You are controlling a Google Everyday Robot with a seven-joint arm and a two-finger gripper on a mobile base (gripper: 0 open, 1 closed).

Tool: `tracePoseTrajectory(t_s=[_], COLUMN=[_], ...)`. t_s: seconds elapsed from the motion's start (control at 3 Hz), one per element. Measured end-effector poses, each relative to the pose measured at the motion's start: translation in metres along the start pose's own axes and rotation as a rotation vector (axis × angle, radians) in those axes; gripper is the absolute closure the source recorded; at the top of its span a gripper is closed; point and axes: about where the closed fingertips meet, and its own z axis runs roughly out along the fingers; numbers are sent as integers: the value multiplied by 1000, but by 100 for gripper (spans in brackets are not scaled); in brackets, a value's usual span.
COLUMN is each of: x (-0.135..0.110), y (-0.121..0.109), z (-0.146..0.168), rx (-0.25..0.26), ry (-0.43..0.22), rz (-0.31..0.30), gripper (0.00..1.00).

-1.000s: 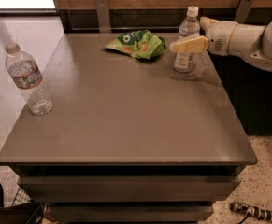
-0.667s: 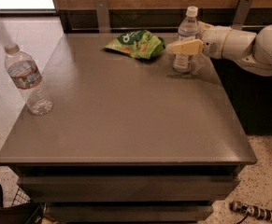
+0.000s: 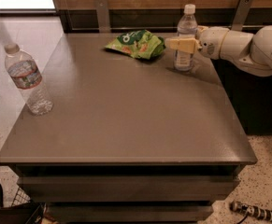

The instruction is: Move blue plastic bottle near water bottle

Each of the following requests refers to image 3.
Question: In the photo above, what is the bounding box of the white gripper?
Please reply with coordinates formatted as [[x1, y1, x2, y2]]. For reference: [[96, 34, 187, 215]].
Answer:
[[165, 25, 229, 60]]

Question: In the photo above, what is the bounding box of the blue plastic bottle white cap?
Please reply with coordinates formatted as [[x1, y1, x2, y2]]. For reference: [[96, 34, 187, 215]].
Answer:
[[174, 4, 198, 72]]

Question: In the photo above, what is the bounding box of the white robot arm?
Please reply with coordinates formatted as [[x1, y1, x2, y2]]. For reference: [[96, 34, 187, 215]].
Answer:
[[165, 25, 272, 77]]

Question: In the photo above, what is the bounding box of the clear water bottle red label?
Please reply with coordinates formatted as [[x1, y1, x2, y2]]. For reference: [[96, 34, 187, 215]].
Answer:
[[4, 43, 53, 116]]

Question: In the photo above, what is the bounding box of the green snack bag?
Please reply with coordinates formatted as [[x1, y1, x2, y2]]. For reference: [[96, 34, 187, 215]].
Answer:
[[105, 30, 165, 60]]

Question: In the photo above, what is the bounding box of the grey drawer cabinet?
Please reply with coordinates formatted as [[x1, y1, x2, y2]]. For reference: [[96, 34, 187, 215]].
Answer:
[[0, 34, 256, 224]]

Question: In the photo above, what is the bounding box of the black white striped stick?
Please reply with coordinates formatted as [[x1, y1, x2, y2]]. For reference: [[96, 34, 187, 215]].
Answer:
[[229, 201, 272, 223]]

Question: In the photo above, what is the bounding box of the right metal wall bracket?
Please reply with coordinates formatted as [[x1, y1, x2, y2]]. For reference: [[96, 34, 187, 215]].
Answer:
[[231, 0, 253, 31]]

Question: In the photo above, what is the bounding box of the metal wall bracket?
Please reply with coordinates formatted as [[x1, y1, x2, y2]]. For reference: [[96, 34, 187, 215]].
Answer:
[[231, 0, 253, 31], [94, 0, 111, 33]]

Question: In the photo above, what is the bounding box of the left metal wall bracket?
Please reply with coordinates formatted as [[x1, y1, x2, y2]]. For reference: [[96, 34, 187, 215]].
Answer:
[[94, 0, 111, 33]]

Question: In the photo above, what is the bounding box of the horizontal metal rail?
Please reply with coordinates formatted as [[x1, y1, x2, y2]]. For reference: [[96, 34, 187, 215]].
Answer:
[[66, 25, 272, 33]]

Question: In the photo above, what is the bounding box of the black wire basket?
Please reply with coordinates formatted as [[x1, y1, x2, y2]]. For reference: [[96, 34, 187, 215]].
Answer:
[[0, 177, 45, 224]]

